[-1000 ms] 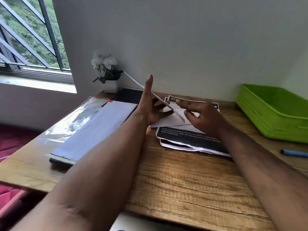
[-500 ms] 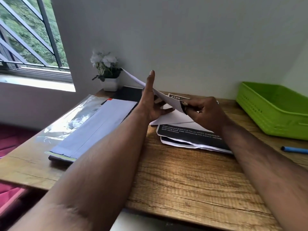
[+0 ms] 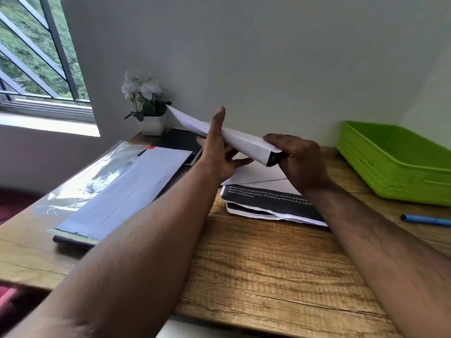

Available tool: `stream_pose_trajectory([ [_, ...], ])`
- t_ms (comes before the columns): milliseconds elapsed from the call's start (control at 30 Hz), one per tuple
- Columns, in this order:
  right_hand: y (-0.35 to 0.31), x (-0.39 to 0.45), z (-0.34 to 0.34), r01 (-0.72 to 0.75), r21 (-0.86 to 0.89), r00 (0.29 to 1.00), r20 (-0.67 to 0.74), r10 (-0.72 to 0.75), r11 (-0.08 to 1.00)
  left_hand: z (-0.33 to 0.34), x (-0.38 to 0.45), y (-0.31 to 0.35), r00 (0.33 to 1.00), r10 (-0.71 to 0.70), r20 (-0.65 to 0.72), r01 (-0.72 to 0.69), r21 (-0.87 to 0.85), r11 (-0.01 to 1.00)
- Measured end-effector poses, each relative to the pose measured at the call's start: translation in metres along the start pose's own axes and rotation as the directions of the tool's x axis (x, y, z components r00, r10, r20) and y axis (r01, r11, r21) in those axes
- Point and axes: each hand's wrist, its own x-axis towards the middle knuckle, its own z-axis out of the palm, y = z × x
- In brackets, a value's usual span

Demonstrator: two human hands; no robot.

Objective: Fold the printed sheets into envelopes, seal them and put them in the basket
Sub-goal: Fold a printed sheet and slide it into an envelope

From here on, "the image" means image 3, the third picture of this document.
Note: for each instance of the person's right hand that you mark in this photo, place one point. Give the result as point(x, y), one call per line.
point(303, 161)

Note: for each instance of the person's left hand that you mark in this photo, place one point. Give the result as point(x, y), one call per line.
point(215, 154)

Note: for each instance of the white paper envelope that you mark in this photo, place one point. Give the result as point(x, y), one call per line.
point(243, 140)

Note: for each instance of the green plastic basket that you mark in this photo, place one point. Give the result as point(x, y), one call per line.
point(394, 165)

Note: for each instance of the stack of white envelopes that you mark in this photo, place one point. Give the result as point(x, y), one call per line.
point(116, 197)

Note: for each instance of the person's left forearm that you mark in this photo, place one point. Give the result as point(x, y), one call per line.
point(134, 249)

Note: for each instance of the person's right forearm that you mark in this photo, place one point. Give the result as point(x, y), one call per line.
point(380, 256)

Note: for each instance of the black notebook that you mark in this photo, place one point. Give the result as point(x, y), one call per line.
point(176, 140)

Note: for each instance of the white flower plant in pot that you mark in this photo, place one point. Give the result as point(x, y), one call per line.
point(152, 126)

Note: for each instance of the blue pen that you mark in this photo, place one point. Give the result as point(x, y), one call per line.
point(423, 219)

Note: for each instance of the clear plastic wrapper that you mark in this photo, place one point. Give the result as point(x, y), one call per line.
point(81, 183)

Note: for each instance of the grey window frame rail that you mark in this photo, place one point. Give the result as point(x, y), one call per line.
point(45, 110)

